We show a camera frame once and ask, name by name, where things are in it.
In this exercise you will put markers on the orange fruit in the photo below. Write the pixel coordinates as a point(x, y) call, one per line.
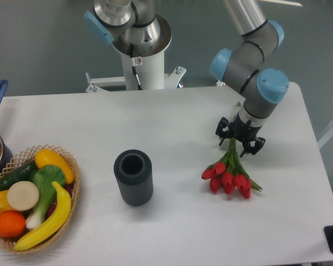
point(12, 224)

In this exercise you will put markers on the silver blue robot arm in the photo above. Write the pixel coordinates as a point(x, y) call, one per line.
point(261, 89)

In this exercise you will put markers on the woven wicker basket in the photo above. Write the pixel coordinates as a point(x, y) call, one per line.
point(24, 157)

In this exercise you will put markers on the dark grey ribbed vase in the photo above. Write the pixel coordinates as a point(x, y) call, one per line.
point(133, 173)

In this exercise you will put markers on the red tulip bouquet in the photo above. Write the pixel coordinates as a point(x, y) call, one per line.
point(228, 173)

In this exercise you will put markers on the green white leek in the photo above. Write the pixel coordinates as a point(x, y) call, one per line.
point(42, 179)

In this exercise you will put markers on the yellow squash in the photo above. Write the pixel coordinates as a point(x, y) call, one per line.
point(48, 157)

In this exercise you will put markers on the white table clamp bracket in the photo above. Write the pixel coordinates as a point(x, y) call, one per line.
point(171, 81)

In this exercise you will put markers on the yellow banana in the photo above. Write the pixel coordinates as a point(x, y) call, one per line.
point(51, 225)

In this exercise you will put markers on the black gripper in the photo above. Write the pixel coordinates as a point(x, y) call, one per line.
point(241, 131)

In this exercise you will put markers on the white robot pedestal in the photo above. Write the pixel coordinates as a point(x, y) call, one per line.
point(142, 53)

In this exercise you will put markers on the green cucumber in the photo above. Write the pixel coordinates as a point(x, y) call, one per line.
point(19, 174)

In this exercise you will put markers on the red fruit in basket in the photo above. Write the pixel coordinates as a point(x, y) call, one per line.
point(69, 189)

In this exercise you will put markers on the beige round disc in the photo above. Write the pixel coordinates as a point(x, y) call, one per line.
point(23, 196)

